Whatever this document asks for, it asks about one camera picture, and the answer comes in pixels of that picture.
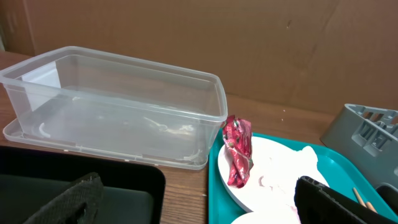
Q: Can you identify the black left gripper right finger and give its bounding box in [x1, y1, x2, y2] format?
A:
[294, 176, 397, 224]

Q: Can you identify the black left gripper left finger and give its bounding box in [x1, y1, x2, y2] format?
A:
[23, 172, 104, 224]

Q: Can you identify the small pink bowl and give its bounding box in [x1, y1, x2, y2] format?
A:
[231, 212, 300, 224]

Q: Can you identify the white napkin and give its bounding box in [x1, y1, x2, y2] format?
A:
[248, 146, 328, 210]

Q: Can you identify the red snack wrapper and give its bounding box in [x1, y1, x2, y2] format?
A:
[221, 115, 254, 189]

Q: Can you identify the grey dishwasher rack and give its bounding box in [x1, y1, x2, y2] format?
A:
[320, 103, 397, 190]

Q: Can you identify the teal serving tray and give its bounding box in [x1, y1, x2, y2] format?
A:
[208, 131, 397, 223]

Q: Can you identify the wooden chopstick left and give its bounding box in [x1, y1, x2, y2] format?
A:
[353, 187, 367, 207]

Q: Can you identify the wooden chopstick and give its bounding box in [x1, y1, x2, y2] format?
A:
[353, 187, 367, 207]
[365, 202, 377, 213]

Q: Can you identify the large pink plate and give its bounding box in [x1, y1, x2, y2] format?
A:
[217, 137, 328, 213]

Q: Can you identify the wooden chopstick right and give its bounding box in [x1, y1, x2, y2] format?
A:
[365, 202, 377, 213]

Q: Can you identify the black plastic tray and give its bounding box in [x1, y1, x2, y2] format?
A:
[1, 146, 165, 223]

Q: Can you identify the clear plastic bin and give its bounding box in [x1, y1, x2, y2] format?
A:
[1, 46, 228, 170]

